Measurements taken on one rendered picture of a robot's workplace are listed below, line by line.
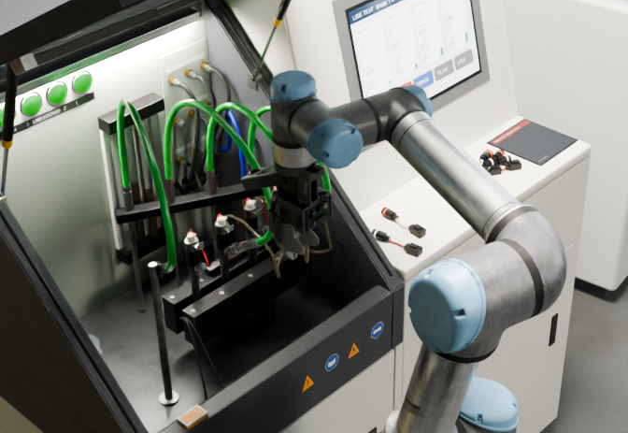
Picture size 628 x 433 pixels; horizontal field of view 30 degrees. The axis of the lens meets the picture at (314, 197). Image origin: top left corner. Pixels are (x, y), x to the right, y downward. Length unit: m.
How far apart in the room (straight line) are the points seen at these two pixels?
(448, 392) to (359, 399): 0.84
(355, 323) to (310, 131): 0.68
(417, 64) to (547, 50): 1.00
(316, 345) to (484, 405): 0.49
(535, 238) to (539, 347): 1.54
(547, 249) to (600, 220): 2.21
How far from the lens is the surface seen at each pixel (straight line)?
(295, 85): 1.86
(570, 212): 2.98
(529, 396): 3.24
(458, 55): 2.81
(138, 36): 2.40
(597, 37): 3.56
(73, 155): 2.43
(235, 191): 2.50
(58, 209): 2.47
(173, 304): 2.40
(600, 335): 3.90
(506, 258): 1.59
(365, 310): 2.40
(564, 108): 3.70
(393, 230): 2.58
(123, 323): 2.61
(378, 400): 2.61
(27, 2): 2.46
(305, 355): 2.31
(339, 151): 1.79
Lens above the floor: 2.46
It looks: 34 degrees down
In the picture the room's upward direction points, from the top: 1 degrees counter-clockwise
